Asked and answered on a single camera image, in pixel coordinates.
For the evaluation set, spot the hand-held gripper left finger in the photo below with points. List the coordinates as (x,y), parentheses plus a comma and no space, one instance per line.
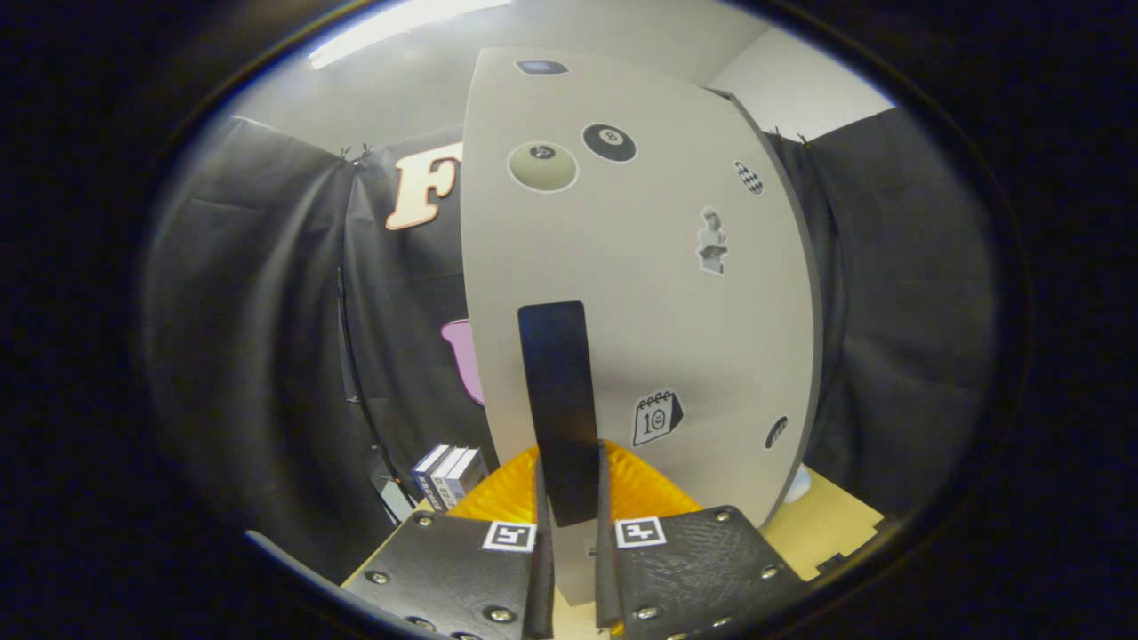
(543,587)

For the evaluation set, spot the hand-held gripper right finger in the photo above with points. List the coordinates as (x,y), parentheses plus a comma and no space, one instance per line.
(606,587)

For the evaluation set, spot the white cabinet door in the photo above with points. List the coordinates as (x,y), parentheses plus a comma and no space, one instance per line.
(640,293)

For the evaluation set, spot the grey cover book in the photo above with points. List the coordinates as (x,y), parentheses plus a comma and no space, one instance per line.
(468,476)

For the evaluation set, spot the white spine book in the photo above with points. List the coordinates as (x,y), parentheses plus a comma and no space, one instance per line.
(447,480)

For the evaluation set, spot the dark blue book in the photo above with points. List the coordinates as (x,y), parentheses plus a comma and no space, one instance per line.
(427,476)

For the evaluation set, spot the small white block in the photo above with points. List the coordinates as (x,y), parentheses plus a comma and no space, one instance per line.
(797,484)

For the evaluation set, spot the black backdrop cloth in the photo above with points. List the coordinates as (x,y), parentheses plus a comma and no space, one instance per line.
(249,356)

